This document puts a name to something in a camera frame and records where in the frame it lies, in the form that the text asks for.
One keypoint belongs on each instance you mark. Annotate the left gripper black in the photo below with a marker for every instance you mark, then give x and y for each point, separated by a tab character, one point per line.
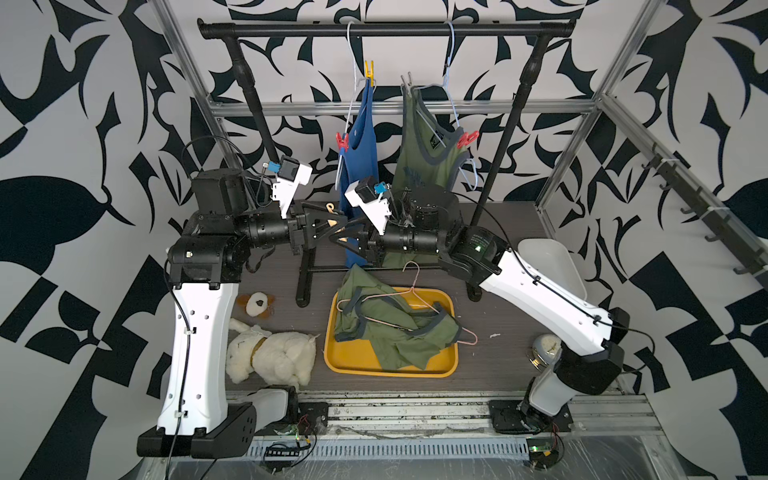
304	231

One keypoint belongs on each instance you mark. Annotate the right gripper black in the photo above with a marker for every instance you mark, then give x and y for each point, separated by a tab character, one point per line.
371	242

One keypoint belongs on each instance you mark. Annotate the beige wooden clothespin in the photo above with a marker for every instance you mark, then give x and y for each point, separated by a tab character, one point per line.
336	222

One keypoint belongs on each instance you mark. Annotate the pink wire hanger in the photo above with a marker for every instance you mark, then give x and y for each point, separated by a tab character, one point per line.
412	292

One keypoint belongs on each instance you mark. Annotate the light green tank top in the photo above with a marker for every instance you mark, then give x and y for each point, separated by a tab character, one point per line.
401	335

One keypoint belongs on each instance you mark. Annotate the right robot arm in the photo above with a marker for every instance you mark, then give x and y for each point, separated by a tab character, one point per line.
428	220

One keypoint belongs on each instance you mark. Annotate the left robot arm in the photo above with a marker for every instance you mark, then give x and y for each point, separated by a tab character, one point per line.
204	271

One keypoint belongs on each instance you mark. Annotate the blue tank top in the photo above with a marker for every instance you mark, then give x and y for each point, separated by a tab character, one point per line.
359	160

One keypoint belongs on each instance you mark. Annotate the dark green printed tank top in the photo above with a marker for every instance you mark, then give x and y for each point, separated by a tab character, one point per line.
430	153

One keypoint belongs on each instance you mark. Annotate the red clothespin on blue top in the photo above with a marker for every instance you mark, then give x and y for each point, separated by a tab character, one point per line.
342	142

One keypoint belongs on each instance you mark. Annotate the brown white round toy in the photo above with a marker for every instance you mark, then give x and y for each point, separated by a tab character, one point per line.
257	305

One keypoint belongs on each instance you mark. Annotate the yellow plastic tray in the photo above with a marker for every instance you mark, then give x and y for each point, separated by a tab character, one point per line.
357	357

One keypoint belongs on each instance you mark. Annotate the white plush dog toy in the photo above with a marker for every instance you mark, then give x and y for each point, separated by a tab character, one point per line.
283	358

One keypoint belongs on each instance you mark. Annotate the yellow clothespin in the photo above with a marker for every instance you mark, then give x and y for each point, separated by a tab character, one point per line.
369	73

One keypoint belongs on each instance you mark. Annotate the grey clothespin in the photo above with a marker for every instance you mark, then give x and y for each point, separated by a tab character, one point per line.
410	79

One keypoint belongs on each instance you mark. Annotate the white plastic bin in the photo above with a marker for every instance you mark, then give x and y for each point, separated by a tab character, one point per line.
553	260

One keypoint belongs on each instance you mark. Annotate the black clothes rack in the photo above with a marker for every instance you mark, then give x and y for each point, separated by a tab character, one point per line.
231	34

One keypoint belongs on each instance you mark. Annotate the small round alarm clock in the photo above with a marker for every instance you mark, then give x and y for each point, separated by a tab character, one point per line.
545	351

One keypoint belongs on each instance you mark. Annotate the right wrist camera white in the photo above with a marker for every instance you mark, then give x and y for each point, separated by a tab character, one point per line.
373	199

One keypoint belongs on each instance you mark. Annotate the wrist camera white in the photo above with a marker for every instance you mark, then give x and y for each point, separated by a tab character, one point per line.
373	199
290	174

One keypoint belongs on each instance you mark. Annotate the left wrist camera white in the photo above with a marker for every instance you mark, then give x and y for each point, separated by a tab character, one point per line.
290	174

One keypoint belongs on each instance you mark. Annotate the white wire hanger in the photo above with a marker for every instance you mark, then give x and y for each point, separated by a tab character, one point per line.
357	79

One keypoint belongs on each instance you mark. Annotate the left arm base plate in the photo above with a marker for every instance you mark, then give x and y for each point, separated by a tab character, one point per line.
303	419

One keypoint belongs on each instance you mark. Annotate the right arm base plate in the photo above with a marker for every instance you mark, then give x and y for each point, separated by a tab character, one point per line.
517	417

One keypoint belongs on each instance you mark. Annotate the left electronics board with wires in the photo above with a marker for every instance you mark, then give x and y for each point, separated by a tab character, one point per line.
279	456

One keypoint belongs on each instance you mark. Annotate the electronics board with wires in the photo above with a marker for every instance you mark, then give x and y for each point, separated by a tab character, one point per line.
279	456
544	453

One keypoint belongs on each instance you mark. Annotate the right electronics board with wires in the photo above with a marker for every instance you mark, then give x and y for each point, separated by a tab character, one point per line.
544	453

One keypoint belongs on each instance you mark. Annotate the black wall hook rail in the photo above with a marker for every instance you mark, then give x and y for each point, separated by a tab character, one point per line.
724	225

